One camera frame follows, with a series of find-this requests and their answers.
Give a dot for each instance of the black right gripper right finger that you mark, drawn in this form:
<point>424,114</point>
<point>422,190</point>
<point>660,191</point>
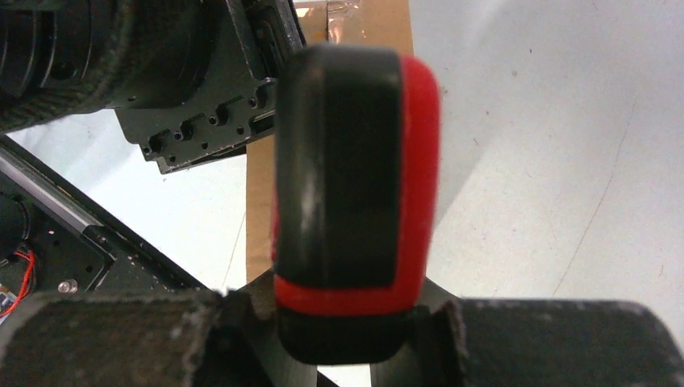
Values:
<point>531,342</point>

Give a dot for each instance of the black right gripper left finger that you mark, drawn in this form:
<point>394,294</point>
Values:
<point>124,338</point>

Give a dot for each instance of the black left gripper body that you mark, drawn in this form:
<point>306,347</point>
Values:
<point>209,89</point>

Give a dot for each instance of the red black utility knife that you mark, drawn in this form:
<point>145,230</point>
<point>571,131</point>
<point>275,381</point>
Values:
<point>356,174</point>

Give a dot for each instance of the brown cardboard express box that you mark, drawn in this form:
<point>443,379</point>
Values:
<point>373,22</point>

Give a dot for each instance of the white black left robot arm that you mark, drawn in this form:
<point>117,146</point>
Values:
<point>61,58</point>

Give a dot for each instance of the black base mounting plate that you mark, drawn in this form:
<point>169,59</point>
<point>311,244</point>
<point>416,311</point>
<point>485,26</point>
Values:
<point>54,238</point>

